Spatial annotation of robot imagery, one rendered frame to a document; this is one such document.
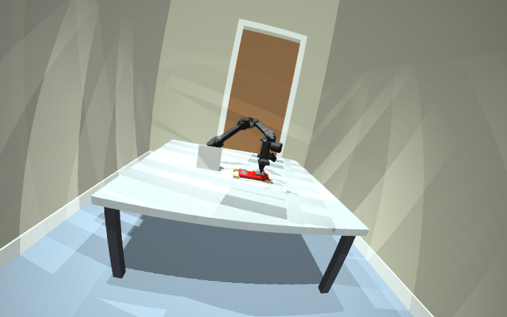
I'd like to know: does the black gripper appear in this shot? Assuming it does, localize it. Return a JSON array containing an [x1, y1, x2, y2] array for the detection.
[[257, 148, 270, 173]]

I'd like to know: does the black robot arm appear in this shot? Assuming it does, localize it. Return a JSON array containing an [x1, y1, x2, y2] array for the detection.
[[206, 117, 283, 162]]

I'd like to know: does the red toy car body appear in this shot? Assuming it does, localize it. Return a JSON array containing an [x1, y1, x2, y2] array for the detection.
[[238, 169, 269, 182]]

